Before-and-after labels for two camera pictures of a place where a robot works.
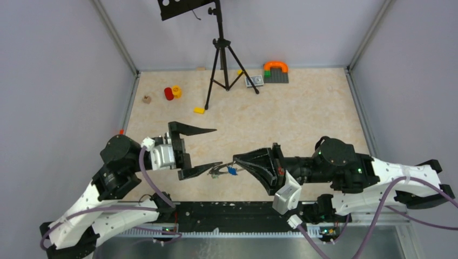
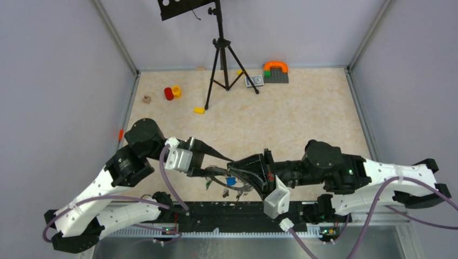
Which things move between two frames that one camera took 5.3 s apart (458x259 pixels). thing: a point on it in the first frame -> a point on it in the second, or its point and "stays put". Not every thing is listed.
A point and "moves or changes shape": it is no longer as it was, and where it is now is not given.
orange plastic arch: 268,65 stays put
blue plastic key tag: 232,170 moves or changes shape
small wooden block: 146,99 stays put
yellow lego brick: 199,110 stays put
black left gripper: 183,159 -> 199,149
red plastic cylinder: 168,94 stays put
